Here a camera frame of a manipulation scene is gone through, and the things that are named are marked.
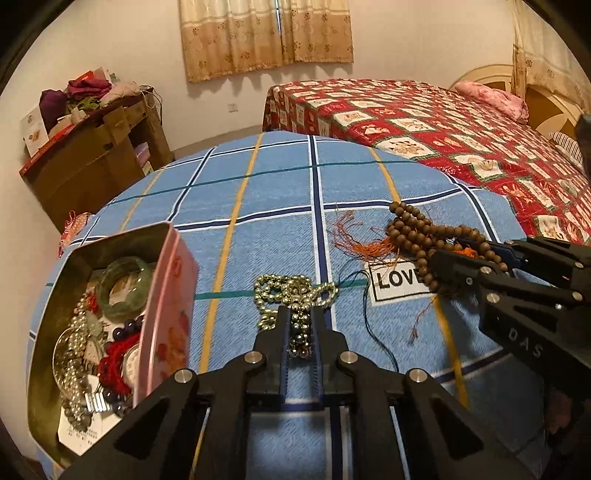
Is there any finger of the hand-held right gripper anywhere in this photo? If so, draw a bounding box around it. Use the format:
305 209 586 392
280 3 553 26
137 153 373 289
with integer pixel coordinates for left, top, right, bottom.
488 236 591 278
429 249 583 306

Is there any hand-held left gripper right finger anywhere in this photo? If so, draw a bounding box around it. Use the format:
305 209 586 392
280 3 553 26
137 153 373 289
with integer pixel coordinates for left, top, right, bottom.
310 306 536 480

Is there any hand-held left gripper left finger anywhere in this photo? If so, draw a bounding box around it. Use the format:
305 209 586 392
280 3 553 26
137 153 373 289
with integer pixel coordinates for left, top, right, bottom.
60 305 294 480

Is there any gold bead necklace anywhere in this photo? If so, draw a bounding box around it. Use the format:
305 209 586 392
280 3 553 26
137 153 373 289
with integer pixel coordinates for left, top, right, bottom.
253 274 341 359

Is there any brown wooden bead necklace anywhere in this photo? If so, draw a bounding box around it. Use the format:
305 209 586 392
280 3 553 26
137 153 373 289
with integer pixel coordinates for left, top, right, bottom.
329 200 509 297

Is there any pink tin box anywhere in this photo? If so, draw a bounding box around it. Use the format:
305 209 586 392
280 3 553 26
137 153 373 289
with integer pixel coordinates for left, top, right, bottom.
27 222 200 468

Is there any red knotted bracelet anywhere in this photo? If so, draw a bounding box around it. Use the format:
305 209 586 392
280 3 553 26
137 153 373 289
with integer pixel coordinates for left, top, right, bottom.
97 334 140 400

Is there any silver metal link band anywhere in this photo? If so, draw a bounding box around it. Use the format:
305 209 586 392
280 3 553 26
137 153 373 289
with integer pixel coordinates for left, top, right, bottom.
85 392 110 415

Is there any person's right hand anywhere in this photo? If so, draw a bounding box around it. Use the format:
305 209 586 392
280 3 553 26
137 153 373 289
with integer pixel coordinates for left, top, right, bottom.
545 385 591 462

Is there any dark green thread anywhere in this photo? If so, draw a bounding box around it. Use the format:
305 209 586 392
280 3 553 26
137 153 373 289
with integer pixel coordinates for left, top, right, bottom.
338 270 400 371

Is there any striped pillow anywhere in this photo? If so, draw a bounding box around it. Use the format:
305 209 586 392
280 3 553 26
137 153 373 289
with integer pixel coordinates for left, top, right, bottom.
549 131 587 169

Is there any blue plaid bed sheet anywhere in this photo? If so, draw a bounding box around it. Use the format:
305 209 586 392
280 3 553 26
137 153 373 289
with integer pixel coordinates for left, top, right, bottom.
25 131 555 480

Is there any cream and brown headboard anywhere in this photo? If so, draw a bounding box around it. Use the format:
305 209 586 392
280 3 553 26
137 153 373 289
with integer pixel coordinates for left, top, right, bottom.
450 64 585 140

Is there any round wristwatch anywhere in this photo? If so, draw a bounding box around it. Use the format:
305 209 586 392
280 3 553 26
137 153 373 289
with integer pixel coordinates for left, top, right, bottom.
122 343 142 389

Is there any pink pillow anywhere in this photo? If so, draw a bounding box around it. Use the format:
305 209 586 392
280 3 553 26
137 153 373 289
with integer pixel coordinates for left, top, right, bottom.
454 80 530 123

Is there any bed with red quilt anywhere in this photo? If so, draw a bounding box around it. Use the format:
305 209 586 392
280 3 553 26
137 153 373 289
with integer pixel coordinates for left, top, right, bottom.
262 79 591 246

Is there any green jade bangle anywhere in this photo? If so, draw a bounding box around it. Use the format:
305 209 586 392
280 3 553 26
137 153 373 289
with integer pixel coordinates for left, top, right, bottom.
95 257 153 320

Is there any sheer cream curtain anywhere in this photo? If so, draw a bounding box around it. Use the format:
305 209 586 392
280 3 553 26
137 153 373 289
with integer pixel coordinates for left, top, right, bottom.
510 0 591 112

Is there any white paper slip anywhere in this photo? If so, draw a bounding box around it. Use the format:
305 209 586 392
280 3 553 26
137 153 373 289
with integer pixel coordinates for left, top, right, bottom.
57 410 110 451

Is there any pile of clothes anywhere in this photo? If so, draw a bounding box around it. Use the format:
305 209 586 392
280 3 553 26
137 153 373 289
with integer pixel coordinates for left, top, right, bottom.
58 211 93 257

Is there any wooden cabinet with clutter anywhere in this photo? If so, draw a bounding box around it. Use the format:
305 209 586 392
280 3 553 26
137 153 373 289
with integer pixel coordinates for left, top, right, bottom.
19 95 174 234

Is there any pale pink cloth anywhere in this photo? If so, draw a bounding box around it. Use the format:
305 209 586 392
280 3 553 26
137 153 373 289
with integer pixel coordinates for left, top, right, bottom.
99 82 142 107

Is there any flat red box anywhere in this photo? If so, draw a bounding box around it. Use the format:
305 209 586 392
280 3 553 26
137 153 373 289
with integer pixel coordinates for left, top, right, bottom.
19 115 89 177

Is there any beige floral curtain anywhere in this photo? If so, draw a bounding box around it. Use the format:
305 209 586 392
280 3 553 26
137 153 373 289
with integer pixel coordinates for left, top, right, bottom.
179 0 355 84

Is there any magenta cloth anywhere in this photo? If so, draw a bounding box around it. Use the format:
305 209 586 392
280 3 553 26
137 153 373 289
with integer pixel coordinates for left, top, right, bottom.
67 76 112 100

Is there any white cardboard box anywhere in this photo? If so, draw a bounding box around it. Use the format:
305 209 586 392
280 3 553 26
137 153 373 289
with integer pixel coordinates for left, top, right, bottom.
20 104 49 156

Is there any purple cloth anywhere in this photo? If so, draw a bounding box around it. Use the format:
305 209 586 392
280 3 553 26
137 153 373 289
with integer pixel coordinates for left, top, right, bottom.
39 89 69 122

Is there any dark purple bead bracelet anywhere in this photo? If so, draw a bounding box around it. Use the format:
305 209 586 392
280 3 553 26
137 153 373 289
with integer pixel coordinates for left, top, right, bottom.
100 316 147 417

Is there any pale pearl bead necklace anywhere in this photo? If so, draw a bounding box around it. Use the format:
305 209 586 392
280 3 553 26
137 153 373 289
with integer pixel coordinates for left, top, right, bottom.
52 292 112 431

